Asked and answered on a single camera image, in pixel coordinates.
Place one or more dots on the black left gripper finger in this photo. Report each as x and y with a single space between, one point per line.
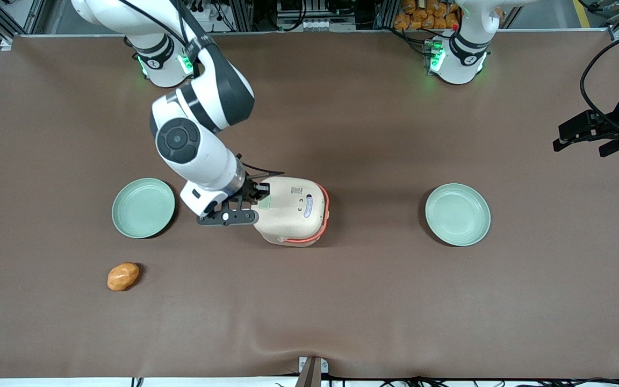
583 131
612 148

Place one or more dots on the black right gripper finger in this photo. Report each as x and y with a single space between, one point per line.
263 188
258 198

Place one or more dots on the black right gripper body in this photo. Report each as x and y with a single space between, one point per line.
250 190

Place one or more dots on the cream rice cooker orange trim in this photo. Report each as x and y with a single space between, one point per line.
293 215

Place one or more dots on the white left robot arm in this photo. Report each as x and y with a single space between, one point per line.
457 64

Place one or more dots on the pale green round plate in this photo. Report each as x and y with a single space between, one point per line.
458 215
143 208

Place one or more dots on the brown table mat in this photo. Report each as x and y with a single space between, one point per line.
342 301

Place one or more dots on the brown potato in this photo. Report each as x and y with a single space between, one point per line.
123 277

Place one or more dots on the grey power strip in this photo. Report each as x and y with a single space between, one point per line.
317 24

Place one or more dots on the pile of orange toy food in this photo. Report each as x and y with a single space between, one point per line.
425 13

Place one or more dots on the metal table bracket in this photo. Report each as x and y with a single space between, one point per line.
311 371

